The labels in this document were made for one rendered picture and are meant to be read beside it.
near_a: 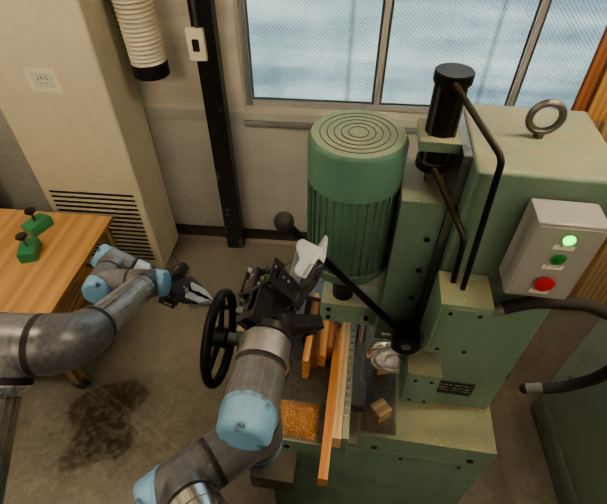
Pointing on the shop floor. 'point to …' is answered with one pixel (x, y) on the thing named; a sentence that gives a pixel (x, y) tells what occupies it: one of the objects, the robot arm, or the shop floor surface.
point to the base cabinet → (379, 480)
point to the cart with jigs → (34, 264)
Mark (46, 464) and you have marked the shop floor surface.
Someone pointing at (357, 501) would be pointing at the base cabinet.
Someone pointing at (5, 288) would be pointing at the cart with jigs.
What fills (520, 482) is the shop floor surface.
